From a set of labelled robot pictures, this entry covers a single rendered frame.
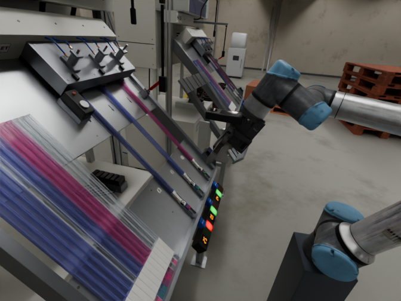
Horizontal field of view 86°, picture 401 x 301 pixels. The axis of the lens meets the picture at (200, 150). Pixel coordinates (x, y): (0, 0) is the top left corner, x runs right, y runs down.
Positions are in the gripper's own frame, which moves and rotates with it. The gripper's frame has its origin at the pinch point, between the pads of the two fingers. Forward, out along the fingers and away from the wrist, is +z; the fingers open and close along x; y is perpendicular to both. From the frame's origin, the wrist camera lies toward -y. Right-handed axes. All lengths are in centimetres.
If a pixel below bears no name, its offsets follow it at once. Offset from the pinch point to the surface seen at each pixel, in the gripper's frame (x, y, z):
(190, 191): -3.2, 2.5, 15.5
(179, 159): 5.5, -7.3, 12.9
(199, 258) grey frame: 22, 38, 78
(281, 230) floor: 67, 86, 57
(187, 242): -22.8, 8.0, 14.9
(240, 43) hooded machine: 725, -64, 14
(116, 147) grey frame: 21, -37, 41
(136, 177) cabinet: 13.7, -19.8, 42.6
